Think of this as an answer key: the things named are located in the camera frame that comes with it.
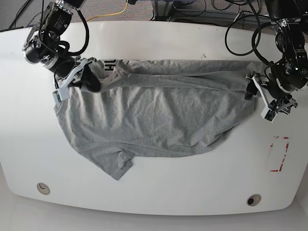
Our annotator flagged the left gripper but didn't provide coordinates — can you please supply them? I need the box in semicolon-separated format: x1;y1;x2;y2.
244;71;298;115

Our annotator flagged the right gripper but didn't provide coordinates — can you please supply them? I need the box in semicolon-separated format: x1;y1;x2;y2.
54;58;101;92

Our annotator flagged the grey t-shirt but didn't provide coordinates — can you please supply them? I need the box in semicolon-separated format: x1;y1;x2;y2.
54;60;264;180

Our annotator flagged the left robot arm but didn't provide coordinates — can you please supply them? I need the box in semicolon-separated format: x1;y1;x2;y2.
245;0;308;122

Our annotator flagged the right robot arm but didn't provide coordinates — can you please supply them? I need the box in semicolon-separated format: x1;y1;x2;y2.
23;0;101;103

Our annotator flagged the red tape rectangle marking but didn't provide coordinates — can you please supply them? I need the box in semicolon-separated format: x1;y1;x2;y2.
267;136;290;172

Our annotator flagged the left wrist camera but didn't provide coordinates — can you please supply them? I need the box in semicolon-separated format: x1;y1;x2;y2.
261;107;278;124

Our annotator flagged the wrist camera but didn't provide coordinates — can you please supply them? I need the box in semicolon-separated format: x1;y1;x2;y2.
261;107;278;124
52;88;70;103

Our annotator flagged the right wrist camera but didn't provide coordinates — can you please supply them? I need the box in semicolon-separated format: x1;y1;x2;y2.
52;88;70;103

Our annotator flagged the yellow cable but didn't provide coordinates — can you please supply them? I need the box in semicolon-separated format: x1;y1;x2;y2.
86;0;128;22

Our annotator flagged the right table cable grommet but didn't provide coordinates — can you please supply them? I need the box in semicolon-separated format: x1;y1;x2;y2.
246;194;261;206

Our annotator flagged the table cable grommet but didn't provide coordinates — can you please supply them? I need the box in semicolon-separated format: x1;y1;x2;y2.
246;194;261;206
37;182;50;195

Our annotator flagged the left table cable grommet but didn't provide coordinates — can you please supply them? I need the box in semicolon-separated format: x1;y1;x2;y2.
37;182;50;195

